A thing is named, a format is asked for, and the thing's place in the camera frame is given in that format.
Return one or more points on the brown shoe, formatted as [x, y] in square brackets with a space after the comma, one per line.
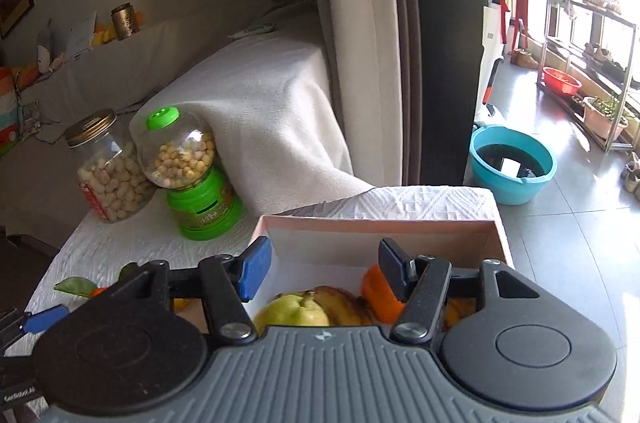
[525, 60]

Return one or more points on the white textured tablecloth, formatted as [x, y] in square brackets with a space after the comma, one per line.
[125, 248]

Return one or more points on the blue plastic basin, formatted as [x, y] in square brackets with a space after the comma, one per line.
[500, 190]

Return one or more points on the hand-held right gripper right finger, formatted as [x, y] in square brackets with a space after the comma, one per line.
[395, 270]

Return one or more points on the white paper envelope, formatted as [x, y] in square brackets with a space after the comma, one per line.
[77, 35]

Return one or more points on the bronze tin canister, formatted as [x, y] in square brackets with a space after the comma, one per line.
[125, 22]

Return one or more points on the green candy dispenser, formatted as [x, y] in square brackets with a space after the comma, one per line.
[205, 208]

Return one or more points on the pink planter with plants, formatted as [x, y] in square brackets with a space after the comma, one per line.
[602, 123]

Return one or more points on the beige covered sofa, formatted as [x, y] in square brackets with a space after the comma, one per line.
[165, 38]

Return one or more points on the medium orange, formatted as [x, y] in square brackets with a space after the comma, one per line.
[98, 292]

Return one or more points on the colourful striped bag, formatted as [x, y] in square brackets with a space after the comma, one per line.
[7, 113]

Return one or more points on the peanut jar with gold lid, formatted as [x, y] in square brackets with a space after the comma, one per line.
[110, 183]

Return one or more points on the beige curtain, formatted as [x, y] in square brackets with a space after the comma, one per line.
[360, 28]

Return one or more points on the yellow plush toys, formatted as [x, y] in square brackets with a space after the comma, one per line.
[102, 37]

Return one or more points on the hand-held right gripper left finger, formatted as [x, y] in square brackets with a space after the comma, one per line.
[255, 270]

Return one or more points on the metal shoe rack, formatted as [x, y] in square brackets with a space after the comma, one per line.
[625, 23]

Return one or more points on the light green leaf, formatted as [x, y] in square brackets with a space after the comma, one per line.
[75, 286]

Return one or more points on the yellow pear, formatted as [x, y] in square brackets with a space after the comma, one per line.
[290, 315]

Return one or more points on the white fleece blanket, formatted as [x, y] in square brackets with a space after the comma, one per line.
[270, 103]

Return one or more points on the large orange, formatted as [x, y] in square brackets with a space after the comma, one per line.
[377, 298]

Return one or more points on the brown overripe banana bunch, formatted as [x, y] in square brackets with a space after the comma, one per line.
[345, 303]

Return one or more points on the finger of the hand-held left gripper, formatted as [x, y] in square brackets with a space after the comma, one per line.
[45, 320]
[17, 378]

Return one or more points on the dark green leaf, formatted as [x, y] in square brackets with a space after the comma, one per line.
[128, 273]

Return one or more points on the red plastic basket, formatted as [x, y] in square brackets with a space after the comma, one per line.
[561, 82]

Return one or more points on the white cardboard box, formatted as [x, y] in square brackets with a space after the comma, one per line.
[350, 248]

